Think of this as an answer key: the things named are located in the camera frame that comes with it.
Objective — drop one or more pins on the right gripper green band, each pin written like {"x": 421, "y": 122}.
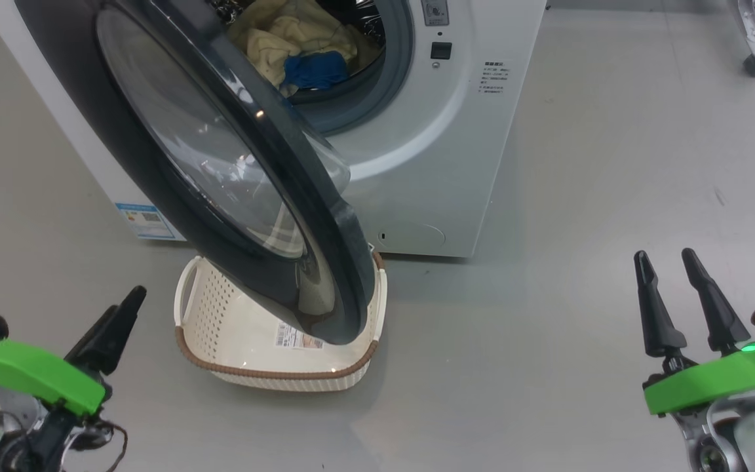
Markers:
{"x": 712, "y": 383}

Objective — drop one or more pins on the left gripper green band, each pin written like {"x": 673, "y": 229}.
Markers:
{"x": 30, "y": 373}

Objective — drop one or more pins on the dark grey glass washer door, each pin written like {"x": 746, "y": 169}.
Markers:
{"x": 331, "y": 262}

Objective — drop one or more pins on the blue garment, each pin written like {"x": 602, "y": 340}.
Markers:
{"x": 315, "y": 69}

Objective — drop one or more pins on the cream basket with brown rim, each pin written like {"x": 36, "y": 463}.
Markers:
{"x": 233, "y": 334}

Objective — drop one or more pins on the basket product label sticker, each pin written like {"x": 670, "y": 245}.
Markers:
{"x": 292, "y": 336}

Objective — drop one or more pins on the white front-load washing machine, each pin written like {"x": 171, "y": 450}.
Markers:
{"x": 430, "y": 164}

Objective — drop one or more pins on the black square door latch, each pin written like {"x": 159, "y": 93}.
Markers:
{"x": 441, "y": 51}

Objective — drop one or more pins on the blue white energy label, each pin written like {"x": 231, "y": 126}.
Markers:
{"x": 145, "y": 221}

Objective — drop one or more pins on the white filter cover panel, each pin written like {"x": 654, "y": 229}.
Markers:
{"x": 417, "y": 237}

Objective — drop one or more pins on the small grey text label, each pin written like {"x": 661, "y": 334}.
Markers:
{"x": 495, "y": 77}

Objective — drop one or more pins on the grey warning sticker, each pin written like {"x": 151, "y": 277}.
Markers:
{"x": 435, "y": 12}

